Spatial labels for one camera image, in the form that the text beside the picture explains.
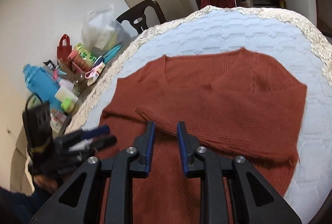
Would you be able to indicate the person's left hand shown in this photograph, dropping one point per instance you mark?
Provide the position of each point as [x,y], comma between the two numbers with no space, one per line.
[46,183]

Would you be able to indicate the red gift bag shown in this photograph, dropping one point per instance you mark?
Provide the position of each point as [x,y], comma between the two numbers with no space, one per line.
[64,48]

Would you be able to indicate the white quilted table cover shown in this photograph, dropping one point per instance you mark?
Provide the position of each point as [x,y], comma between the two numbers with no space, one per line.
[285,35]

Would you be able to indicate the white plastic bag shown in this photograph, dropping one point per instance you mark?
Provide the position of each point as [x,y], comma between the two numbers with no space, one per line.
[101,32]

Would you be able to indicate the rust red knit sweater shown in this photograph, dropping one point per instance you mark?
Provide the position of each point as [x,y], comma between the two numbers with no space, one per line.
[236,103]

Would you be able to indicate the teal plastic hangers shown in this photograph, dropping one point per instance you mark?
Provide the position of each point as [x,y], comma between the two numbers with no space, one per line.
[111,53]

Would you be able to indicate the blue bag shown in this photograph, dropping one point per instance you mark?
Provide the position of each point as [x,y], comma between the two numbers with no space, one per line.
[39,82]

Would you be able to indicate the pink and green snack box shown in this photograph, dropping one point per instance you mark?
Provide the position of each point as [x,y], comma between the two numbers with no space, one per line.
[80,59]

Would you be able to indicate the green lidded jar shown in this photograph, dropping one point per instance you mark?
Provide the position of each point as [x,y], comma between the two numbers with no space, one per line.
[68,105]

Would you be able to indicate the white cylindrical container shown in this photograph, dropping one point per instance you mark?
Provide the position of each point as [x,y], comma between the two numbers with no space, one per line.
[64,94]

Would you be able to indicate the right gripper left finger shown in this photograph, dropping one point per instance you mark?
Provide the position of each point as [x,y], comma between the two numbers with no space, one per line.
[101,190]

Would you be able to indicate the dark wooden chair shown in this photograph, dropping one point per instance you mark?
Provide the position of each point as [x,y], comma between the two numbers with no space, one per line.
[136,15]

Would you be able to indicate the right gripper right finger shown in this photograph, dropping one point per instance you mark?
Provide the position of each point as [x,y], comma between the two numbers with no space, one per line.
[231,190]

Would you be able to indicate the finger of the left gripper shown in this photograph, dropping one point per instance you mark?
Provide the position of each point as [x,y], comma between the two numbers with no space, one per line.
[76,145]
[83,134]

